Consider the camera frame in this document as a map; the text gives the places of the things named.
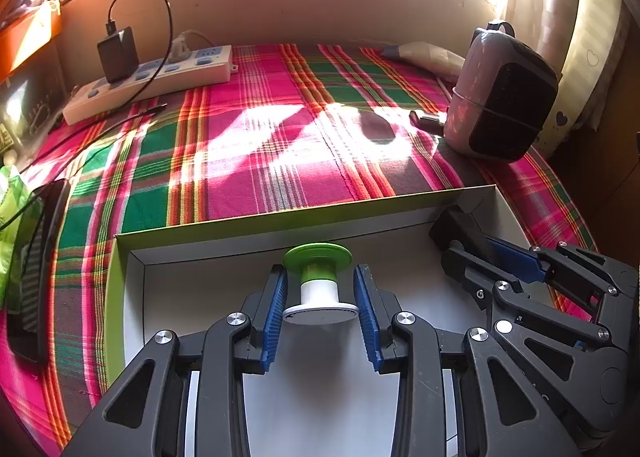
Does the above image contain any black bike light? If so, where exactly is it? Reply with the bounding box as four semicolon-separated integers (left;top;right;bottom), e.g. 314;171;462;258
430;204;497;263

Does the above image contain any green white spool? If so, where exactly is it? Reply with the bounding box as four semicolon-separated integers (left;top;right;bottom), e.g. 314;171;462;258
283;243;359;326

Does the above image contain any grey portable heater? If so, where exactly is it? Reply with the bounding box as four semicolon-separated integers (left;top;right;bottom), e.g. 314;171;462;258
444;20;559;162

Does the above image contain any green white cardboard tray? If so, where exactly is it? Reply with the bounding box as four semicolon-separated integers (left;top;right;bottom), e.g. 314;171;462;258
104;186;528;456

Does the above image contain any black smartphone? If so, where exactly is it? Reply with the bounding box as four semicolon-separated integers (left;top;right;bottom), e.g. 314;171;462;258
6;178;70;364

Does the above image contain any plaid bedspread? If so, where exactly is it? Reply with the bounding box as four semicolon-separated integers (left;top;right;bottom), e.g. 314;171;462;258
1;44;594;456

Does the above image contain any green tissue pack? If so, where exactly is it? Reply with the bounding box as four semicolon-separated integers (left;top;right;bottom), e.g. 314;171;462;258
1;165;42;305

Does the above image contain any heart pattern curtain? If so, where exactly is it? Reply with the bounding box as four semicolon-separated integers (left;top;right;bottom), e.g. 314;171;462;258
502;0;630;158

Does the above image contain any white power strip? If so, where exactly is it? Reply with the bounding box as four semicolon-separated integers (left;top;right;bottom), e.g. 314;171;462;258
63;45;238;125

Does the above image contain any black charger adapter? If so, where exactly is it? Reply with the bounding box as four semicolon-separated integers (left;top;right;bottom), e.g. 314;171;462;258
96;27;139;84

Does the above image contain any orange plastic bin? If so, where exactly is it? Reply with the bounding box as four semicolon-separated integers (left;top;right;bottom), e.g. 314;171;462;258
0;0;62;81

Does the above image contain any black charging cable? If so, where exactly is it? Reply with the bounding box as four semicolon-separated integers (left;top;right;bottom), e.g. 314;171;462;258
0;0;175;233

